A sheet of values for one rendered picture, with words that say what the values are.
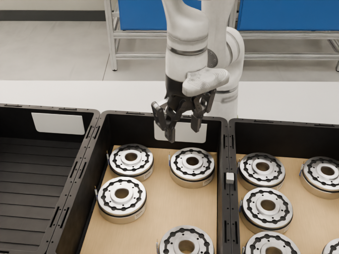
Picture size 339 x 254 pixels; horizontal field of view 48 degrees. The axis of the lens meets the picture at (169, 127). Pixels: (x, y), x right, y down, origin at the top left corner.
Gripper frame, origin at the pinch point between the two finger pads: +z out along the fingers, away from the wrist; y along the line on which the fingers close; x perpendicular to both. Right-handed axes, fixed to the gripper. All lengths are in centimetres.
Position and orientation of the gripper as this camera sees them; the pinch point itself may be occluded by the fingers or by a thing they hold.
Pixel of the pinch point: (183, 129)
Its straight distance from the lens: 77.6
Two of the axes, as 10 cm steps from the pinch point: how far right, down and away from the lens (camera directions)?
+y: -8.4, 3.4, -4.1
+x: 5.4, 5.5, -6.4
